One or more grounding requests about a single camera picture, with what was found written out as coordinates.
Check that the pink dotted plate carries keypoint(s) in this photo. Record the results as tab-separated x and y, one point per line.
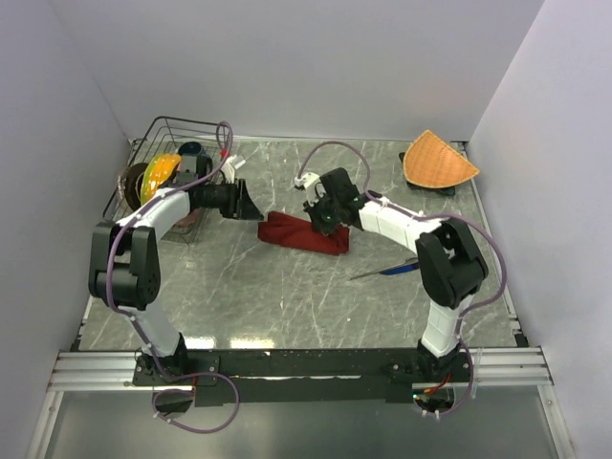
189	220

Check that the dark teal mug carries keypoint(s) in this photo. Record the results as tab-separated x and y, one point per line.
191	153

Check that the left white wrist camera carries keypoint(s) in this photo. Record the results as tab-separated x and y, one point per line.
231	164

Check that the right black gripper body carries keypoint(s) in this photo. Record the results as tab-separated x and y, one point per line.
323	211

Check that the aluminium extrusion rail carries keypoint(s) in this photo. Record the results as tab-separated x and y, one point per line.
114	371

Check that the blue handled knife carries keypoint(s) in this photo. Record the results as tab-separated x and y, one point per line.
405	268

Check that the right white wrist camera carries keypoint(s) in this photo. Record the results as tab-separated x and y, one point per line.
308	180

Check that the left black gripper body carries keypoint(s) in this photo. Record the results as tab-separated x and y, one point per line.
223	197

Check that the dark red cloth napkin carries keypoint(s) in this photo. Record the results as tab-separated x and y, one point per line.
290	232

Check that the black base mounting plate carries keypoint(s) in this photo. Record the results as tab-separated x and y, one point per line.
302	375

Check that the orange woven fan basket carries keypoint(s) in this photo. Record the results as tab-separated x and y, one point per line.
432	163

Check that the dark brown plate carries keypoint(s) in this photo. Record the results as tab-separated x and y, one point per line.
130	185

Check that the yellow green plate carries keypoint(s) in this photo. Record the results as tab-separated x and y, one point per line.
160	169

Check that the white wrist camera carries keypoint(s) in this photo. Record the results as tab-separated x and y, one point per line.
308	180
231	164

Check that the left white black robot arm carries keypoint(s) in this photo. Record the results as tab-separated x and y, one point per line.
125	268

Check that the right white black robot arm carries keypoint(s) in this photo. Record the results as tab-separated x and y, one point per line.
451	266

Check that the black wire dish rack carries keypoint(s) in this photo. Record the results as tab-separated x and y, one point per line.
171	152

